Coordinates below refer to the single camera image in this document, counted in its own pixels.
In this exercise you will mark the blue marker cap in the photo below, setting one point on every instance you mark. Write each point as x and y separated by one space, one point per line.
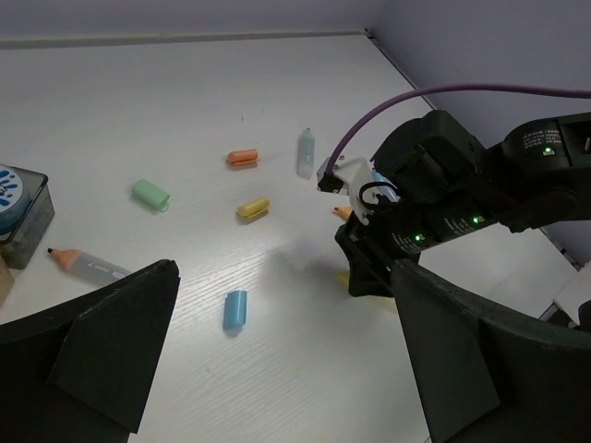
235 310

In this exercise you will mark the yellow highlighter marker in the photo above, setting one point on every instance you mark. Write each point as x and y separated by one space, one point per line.
373 289

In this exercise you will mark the red-orange marker cap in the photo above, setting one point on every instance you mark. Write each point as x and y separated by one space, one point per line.
242 158

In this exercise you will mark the yellow marker cap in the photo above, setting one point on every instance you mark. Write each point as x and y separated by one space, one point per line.
253 208

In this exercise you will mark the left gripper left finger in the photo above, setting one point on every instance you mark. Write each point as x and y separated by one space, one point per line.
82 371

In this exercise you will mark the red-orange highlighter marker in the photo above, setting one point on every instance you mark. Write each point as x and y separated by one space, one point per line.
343 212

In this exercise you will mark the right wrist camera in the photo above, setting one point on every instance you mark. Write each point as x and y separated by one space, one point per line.
347 177

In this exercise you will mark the green highlighter marker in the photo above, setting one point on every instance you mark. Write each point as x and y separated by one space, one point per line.
305 154

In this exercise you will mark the dark grey plastic bin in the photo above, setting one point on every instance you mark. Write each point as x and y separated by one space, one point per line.
18 246

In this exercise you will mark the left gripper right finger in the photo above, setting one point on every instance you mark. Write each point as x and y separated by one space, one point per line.
487 373

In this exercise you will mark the green marker cap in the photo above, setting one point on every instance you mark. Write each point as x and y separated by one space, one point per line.
151 195

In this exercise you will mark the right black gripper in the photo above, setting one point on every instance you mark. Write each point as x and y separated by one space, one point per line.
397 231

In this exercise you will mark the peach highlighter marker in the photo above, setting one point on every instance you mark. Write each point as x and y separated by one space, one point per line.
87 267

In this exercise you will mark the blue highlighter marker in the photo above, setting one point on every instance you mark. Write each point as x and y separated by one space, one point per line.
386 188

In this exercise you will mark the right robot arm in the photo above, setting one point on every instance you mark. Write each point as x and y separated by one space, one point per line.
437 183

